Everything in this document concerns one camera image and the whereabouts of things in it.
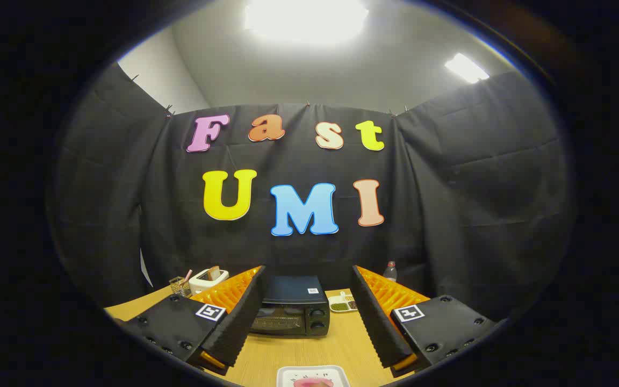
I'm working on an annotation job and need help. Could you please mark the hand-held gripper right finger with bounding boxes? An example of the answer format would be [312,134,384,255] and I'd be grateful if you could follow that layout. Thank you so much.
[350,264,498,378]

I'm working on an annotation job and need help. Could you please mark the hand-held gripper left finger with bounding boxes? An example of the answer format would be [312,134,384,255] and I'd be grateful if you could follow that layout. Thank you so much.
[119,265,267,377]

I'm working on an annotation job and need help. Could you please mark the black toaster oven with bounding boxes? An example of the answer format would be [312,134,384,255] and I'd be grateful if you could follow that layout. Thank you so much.
[250,276,332,338]

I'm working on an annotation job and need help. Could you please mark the white square tray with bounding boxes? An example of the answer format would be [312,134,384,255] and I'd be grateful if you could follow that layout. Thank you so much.
[277,365,351,387]

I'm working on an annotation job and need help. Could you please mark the white bread toaster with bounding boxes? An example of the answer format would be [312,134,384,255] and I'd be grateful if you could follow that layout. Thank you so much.
[189,268,230,296]

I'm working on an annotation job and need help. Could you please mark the white divided bean dish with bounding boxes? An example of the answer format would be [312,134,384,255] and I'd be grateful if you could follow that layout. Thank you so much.
[329,291,358,313]

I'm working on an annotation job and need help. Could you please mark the black backdrop cloth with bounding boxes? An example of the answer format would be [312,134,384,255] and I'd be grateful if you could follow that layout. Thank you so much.
[46,63,576,323]

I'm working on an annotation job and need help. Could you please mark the small ceiling light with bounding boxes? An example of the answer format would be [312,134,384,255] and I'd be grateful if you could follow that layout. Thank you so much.
[444,53,490,84]

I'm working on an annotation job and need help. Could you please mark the large ceiling light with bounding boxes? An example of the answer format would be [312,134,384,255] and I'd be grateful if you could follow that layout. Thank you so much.
[244,0,369,46]

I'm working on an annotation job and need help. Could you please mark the wire mesh holder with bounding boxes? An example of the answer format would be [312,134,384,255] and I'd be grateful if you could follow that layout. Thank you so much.
[169,276,193,298]

